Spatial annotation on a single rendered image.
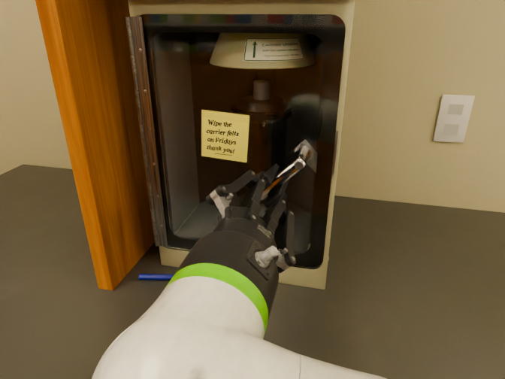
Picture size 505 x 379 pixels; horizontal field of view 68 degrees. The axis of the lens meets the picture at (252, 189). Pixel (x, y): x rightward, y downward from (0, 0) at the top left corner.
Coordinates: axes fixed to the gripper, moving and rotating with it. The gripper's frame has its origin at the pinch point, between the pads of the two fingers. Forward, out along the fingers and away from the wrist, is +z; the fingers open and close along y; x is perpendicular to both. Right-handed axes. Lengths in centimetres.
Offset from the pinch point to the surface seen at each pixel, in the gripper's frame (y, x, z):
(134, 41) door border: 29.0, 2.0, 4.2
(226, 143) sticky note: 8.9, 2.6, 4.1
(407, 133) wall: -21, -15, 48
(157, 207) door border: 9.1, 21.2, 4.1
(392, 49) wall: -3, -24, 48
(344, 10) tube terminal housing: 10.8, -22.0, 5.4
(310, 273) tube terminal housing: -17.9, 8.8, 5.3
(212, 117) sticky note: 13.3, 1.4, 4.1
